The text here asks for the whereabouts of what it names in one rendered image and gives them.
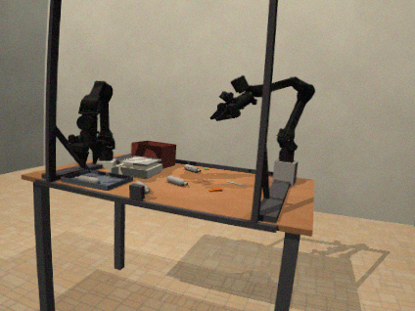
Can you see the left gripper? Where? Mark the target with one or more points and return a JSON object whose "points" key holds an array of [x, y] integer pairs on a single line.
{"points": [[89, 137]]}

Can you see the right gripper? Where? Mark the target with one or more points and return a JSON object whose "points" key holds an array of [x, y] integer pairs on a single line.
{"points": [[224, 112]]}

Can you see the grey gas cylinder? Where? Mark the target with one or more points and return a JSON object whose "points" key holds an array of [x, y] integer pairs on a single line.
{"points": [[147, 189], [192, 168], [88, 179], [177, 181]]}

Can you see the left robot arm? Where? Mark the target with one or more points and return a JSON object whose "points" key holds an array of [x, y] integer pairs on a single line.
{"points": [[92, 104]]}

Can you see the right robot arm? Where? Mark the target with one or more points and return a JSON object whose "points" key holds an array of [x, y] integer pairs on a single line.
{"points": [[305, 93]]}

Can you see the white digital scale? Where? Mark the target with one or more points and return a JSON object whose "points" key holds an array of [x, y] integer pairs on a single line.
{"points": [[139, 171]]}

